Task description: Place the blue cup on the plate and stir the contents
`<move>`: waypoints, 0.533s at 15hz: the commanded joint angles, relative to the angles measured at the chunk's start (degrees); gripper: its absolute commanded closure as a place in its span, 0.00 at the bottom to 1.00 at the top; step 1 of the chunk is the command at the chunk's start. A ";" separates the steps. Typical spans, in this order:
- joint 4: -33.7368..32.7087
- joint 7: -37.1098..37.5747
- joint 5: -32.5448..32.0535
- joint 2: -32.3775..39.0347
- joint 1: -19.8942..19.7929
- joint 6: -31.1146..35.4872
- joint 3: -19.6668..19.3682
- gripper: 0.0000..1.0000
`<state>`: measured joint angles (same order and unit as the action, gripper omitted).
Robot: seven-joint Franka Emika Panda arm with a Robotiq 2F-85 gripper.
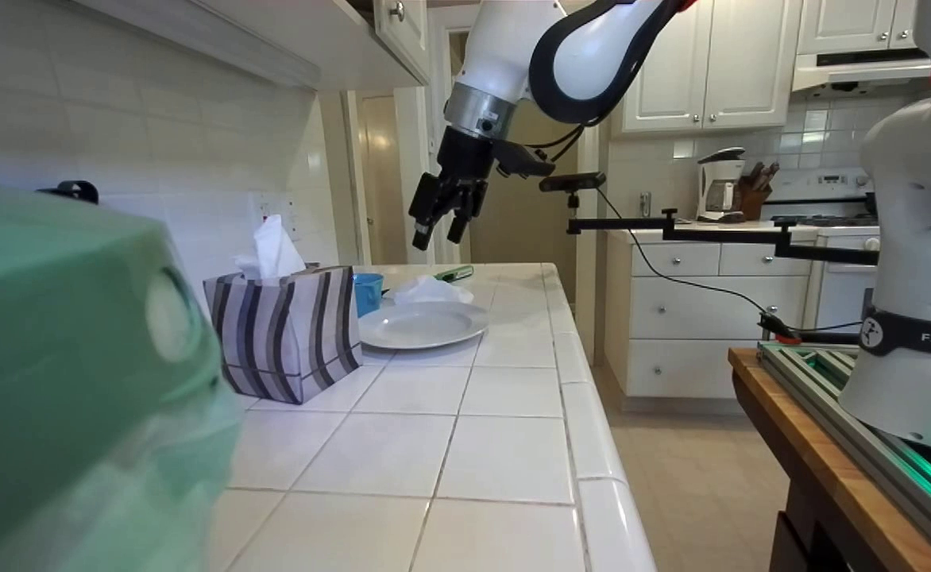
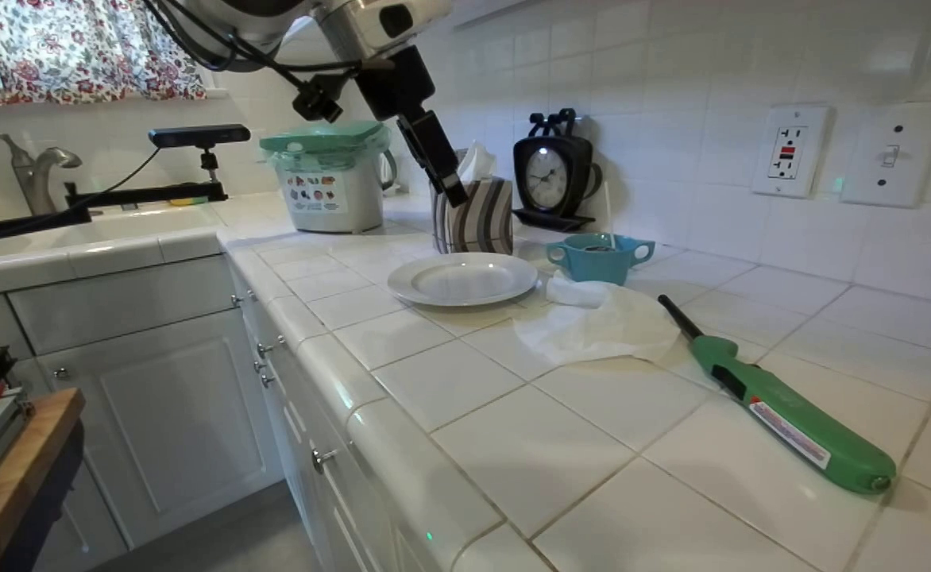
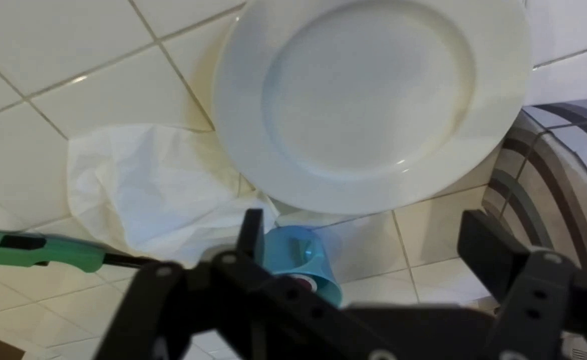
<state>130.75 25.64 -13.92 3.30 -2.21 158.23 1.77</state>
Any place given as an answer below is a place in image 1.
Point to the white plate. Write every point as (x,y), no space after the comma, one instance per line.
(421,327)

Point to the white tissue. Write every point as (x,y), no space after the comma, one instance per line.
(276,252)

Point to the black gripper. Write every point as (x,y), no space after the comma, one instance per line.
(464,159)

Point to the green utility lighter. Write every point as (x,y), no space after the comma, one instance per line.
(452,275)

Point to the small white wall outlet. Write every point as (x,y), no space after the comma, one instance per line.
(646,201)

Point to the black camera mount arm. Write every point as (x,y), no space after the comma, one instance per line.
(719,236)

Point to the white coffee maker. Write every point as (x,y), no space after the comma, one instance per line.
(719,187)

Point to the white base cabinet with drawers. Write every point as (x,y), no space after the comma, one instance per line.
(686,339)

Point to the wooden knife block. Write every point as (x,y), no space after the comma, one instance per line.
(755,193)

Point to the white stove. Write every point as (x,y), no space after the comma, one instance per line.
(816,208)

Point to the wooden table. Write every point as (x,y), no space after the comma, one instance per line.
(801,446)

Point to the green and white wipes container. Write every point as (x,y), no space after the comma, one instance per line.
(62,370)

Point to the grey striped tissue box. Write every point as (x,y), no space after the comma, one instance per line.
(284,335)

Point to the white range hood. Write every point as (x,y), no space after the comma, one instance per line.
(857,69)

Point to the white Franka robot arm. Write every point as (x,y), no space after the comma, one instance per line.
(591,53)

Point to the black table clock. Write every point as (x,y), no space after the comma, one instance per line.
(71,193)

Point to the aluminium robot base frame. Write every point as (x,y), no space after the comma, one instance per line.
(886,464)

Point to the black red clamp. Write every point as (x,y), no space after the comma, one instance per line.
(780,327)

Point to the black camera on mount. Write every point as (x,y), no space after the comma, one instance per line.
(573,182)

